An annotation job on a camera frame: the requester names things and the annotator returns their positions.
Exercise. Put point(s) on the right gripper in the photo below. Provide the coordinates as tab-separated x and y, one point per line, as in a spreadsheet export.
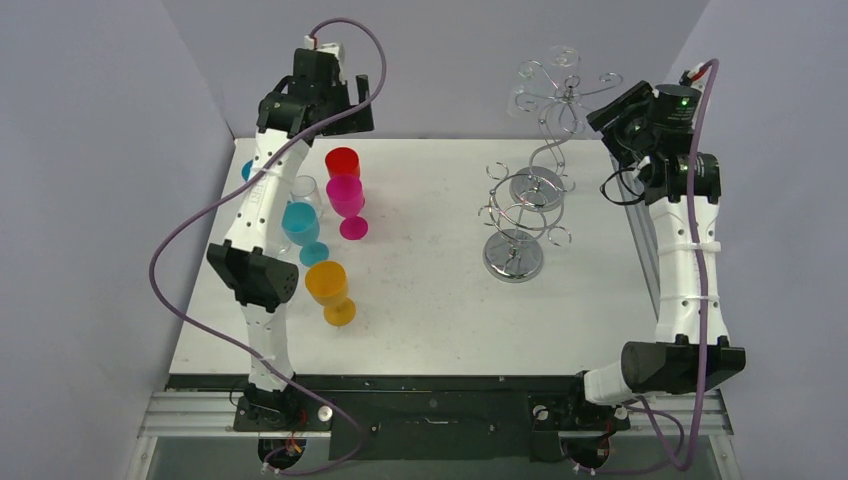
614	115

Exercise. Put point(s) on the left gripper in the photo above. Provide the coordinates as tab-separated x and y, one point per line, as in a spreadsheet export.
359	121

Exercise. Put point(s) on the red wine glass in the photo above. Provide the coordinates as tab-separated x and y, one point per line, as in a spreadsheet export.
343	161

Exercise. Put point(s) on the pink wine glass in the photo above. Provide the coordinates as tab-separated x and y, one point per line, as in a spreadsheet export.
346	196

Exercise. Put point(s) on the tall chrome glass rack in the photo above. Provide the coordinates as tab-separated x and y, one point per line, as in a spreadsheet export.
564	117

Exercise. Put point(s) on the blue wine glass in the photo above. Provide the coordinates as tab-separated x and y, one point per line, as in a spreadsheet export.
247	170
301	226

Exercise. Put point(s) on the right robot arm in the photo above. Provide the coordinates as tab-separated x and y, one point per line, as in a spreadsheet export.
691	349

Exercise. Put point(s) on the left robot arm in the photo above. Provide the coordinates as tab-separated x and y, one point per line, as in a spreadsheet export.
248	260

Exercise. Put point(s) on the chrome wine glass rack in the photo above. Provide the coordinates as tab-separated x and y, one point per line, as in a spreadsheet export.
525	208

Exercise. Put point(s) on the orange wine glass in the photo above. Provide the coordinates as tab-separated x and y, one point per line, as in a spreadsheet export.
327	283

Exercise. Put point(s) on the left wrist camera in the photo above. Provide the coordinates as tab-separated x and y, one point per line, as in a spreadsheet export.
334	48

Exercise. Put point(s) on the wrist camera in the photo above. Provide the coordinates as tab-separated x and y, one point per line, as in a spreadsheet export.
692	76
334	48

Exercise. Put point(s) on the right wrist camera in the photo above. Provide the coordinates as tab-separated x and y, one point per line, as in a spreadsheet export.
692	76

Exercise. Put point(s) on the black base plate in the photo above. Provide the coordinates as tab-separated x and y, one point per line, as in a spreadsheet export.
541	418

